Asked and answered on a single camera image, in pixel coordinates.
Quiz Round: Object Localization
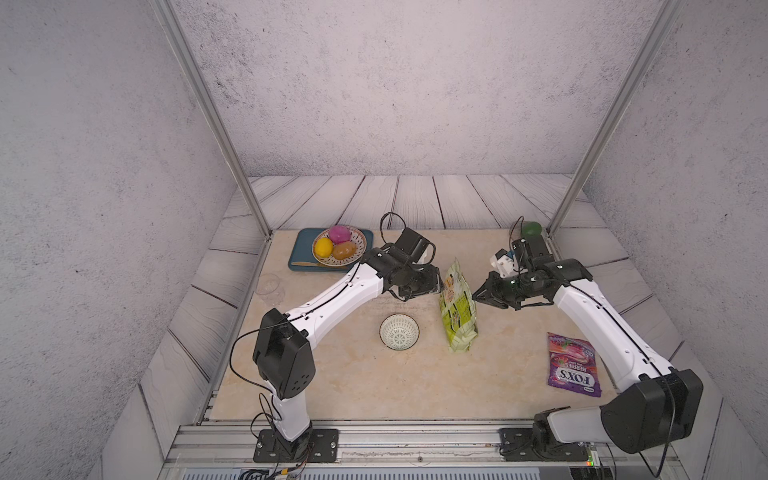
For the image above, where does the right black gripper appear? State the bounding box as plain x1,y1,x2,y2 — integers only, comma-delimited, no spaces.
471,270,540,311

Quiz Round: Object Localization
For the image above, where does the white patterned breakfast bowl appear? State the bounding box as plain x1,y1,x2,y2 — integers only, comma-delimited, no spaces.
379,314,420,351

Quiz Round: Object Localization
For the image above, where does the green oats bag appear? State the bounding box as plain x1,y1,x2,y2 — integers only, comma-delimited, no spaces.
439,259,478,352

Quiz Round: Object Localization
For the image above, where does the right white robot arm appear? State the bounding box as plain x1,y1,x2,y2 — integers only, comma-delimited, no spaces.
473,259,704,454

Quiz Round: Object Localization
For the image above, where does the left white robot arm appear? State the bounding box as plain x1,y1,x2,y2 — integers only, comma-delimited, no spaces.
253,246,442,443

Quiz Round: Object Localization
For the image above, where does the patterned fruit plate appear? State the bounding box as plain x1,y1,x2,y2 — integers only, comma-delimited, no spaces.
311,225,368,268

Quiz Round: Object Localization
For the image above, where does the green avocado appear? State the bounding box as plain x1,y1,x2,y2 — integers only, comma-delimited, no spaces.
520,221,543,238

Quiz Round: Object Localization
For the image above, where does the brown fruit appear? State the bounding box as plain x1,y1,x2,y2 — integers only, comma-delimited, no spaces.
332,241,358,261

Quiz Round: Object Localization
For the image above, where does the pink fruit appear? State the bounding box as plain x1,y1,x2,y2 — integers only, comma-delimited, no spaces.
328,225,351,245

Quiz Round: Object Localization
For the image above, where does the yellow lemon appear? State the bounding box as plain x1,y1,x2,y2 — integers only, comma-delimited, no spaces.
313,237,334,259

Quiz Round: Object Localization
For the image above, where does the purple candy bag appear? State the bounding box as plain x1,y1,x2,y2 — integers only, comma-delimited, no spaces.
547,332,602,398

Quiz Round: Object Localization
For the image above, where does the wooden spoon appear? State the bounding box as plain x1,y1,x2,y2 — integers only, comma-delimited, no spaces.
289,261,337,269

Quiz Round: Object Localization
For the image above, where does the teal tray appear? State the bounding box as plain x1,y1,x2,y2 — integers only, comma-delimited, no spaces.
288,228,373,272

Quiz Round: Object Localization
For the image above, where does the clear glass cup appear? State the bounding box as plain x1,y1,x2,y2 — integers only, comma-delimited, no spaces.
255,273,285,308

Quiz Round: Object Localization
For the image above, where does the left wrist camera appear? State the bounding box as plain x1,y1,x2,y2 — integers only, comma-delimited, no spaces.
390,227,436,266

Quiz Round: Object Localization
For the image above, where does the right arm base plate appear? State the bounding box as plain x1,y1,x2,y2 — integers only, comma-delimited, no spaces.
499,425,590,462

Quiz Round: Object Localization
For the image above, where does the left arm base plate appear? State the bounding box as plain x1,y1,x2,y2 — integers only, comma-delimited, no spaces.
253,428,339,464

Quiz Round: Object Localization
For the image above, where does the aluminium front rail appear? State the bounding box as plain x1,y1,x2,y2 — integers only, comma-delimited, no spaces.
160,420,687,479

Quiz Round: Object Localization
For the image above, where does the right metal frame post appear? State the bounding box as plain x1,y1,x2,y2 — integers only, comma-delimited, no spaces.
546,0,684,235

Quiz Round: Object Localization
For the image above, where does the metal frame post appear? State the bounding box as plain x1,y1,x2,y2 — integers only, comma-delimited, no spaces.
546,0,684,235
151,0,273,238

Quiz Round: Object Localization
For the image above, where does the left metal frame post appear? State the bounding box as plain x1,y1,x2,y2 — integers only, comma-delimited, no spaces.
151,0,273,238

